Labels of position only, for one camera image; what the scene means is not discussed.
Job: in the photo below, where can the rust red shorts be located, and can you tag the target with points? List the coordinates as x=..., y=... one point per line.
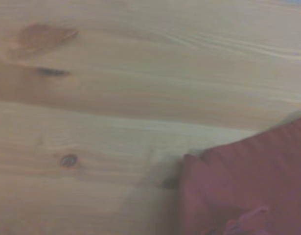
x=240, y=183

